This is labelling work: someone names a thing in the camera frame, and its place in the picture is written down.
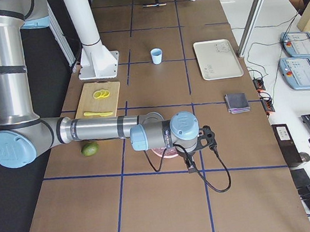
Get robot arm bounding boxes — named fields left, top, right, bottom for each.
left=0, top=0, right=201, bottom=172

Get light blue plastic cup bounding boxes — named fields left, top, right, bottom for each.
left=150, top=48, right=163, bottom=65

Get pink bowl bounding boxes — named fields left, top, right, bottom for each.
left=151, top=147, right=178, bottom=159

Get grey folded cloth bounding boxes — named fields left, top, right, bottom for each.
left=225, top=93, right=250, bottom=114

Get cream bear tray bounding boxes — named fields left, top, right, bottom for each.
left=193, top=39, right=244, bottom=81

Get yellow plastic knife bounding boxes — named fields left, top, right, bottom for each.
left=83, top=111, right=113, bottom=117

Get green lime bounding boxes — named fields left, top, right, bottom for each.
left=81, top=142, right=99, bottom=157

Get lemon slices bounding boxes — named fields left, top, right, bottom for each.
left=93, top=89, right=110, bottom=99

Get bamboo cutting board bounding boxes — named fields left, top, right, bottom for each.
left=75, top=81, right=120, bottom=119

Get black computer mouse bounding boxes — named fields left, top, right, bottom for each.
left=299, top=152, right=310, bottom=163

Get near blue teach pendant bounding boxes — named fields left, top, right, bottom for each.
left=279, top=57, right=310, bottom=90

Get blue teach pendant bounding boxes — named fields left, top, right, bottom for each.
left=279, top=57, right=310, bottom=90
left=281, top=31, right=310, bottom=57

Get far blue teach pendant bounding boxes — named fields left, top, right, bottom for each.
left=281, top=31, right=310, bottom=57

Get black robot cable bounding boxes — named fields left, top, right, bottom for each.
left=142, top=138, right=233, bottom=202

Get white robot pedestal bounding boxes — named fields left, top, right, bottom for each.
left=63, top=0, right=119, bottom=80

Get aluminium frame post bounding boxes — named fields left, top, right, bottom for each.
left=238, top=0, right=264, bottom=57

